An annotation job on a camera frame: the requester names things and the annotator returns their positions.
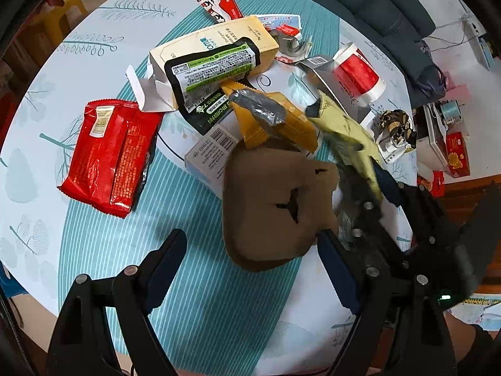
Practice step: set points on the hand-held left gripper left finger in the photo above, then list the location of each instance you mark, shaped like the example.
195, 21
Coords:
168, 268

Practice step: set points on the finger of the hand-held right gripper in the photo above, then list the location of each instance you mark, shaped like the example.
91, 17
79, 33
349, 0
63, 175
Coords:
366, 219
389, 186

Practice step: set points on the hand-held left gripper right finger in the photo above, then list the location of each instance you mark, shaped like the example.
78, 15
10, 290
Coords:
337, 272

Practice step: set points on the black gold patterned wrapper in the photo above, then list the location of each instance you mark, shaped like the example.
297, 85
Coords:
395, 123

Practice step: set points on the pale yellow green wrapper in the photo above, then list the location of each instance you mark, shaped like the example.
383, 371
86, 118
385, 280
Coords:
348, 133

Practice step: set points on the brown cardboard piece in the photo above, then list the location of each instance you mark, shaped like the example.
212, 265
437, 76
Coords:
258, 188

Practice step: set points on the cream toothpaste box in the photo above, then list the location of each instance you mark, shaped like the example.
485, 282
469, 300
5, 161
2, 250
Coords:
219, 43

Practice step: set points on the person's right forearm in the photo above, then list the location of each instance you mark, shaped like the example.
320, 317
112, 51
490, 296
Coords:
469, 344

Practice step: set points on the white paper packet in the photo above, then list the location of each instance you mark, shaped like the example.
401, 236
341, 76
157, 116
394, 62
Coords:
391, 156

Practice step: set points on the small red box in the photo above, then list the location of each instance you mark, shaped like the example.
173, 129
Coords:
434, 184

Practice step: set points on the teal white leaf tablecloth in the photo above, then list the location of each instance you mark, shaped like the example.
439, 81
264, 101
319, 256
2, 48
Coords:
219, 321

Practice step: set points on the red printed box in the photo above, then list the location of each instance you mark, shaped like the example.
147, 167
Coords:
458, 152

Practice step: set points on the mustard yellow snack wrapper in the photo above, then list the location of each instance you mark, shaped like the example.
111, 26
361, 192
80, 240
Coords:
297, 125

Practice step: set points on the red paper cup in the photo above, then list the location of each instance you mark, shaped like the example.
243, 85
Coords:
358, 72

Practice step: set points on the silver grey carton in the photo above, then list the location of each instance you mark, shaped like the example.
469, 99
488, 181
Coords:
325, 82

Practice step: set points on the white barcode box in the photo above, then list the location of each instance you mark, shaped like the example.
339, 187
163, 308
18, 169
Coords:
209, 152

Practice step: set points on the red snack packet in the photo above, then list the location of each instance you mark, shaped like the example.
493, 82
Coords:
105, 156

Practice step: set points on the grey foil wrapper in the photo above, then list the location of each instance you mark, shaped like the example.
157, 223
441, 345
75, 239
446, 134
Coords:
258, 105

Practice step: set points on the black green striped sachet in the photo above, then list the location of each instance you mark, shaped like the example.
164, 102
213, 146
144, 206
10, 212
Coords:
207, 113

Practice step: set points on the silver foil wrapper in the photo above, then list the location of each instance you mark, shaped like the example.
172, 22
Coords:
295, 49

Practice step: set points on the white plastic device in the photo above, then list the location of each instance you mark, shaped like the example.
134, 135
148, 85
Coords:
479, 43

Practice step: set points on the small red white wrapper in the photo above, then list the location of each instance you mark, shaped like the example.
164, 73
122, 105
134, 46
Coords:
287, 30

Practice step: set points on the white blue printed packet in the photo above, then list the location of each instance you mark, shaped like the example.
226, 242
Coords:
280, 19

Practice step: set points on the black pouch with green label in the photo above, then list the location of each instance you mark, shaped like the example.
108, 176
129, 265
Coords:
211, 66

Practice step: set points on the yellow plastic stool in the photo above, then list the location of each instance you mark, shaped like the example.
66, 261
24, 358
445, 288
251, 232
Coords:
58, 19

